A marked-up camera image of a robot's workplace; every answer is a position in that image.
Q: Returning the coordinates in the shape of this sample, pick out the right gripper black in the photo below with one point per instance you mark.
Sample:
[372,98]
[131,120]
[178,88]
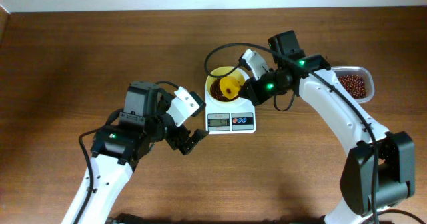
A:
[256,96]

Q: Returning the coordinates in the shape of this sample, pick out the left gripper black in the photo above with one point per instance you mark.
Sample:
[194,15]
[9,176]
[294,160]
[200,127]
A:
[176,139]

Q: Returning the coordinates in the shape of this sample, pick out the yellow measuring scoop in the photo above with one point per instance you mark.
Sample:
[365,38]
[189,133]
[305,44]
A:
[232,84]

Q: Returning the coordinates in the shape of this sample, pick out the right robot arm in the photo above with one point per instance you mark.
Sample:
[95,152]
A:
[379,171]

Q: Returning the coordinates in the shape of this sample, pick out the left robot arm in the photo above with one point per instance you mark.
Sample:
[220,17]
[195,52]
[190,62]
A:
[111,161]

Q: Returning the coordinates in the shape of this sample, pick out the white digital kitchen scale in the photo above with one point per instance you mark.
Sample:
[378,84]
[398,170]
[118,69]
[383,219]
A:
[231,117]

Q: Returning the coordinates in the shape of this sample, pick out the yellow plastic bowl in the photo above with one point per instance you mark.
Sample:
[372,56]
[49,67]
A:
[239,74]

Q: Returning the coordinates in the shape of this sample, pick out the red beans in bowl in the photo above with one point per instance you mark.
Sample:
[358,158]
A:
[216,92]

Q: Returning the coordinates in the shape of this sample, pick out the red beans in container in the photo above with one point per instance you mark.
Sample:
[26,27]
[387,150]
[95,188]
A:
[354,85]

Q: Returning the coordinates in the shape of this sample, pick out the clear plastic container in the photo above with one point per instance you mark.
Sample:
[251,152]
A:
[364,73]

